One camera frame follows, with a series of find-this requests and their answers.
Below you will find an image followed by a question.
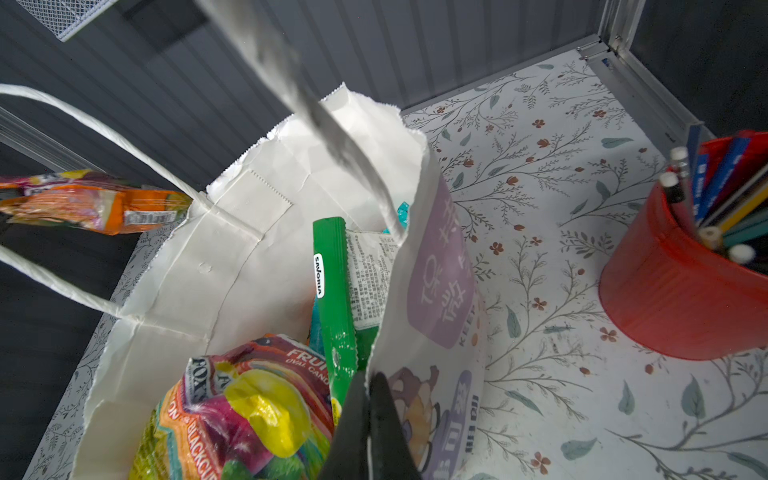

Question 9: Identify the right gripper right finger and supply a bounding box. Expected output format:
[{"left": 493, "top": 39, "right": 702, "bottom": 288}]
[{"left": 368, "top": 373, "right": 421, "bottom": 480}]

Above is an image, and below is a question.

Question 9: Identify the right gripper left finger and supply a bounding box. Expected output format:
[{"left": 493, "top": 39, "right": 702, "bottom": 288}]
[{"left": 319, "top": 372, "right": 370, "bottom": 480}]

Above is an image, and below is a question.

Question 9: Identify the orange Fox's packet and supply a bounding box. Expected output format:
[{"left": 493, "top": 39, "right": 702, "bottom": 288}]
[
  {"left": 129, "top": 335, "right": 334, "bottom": 479},
  {"left": 1, "top": 169, "right": 192, "bottom": 236}
]

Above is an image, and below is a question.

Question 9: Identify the dark green snack packet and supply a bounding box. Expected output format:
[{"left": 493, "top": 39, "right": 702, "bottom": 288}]
[{"left": 313, "top": 217, "right": 398, "bottom": 423}]

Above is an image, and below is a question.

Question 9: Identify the white paper gift bag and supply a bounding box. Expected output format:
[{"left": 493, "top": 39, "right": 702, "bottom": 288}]
[{"left": 1, "top": 1, "right": 487, "bottom": 479}]

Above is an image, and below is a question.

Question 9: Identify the teal snack packet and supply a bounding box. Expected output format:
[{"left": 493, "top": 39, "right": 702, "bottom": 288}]
[{"left": 397, "top": 202, "right": 410, "bottom": 230}]

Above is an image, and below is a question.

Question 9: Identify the red pencil cup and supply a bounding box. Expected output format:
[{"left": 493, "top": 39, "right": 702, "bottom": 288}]
[{"left": 598, "top": 122, "right": 768, "bottom": 362}]

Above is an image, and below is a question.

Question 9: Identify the white wire mesh basket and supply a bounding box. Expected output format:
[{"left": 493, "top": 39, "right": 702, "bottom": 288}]
[{"left": 16, "top": 0, "right": 117, "bottom": 42}]

